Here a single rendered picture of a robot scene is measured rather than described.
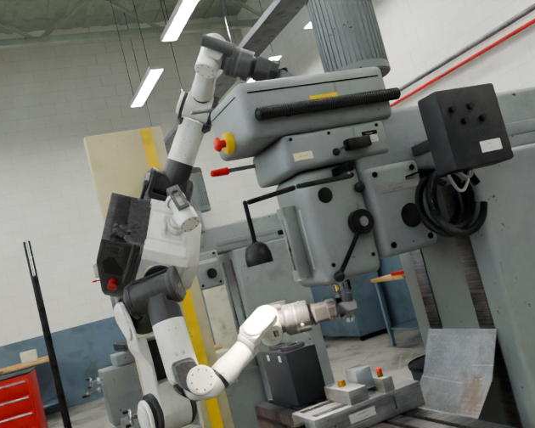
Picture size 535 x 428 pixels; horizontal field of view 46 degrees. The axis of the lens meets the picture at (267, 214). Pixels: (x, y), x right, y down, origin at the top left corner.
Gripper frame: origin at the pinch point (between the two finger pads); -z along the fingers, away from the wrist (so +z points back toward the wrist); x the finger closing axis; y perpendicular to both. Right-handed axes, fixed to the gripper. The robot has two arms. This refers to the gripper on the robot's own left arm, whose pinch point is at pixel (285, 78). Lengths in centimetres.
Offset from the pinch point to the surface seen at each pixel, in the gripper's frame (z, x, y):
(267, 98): 4.3, 16.3, -12.8
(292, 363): -32, -40, -82
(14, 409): 125, -403, -213
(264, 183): -2.6, -2.9, -31.5
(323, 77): -9.3, 11.3, -0.7
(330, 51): -10.9, -1.9, 13.0
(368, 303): -245, -708, -27
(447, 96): -39.0, 29.4, -2.5
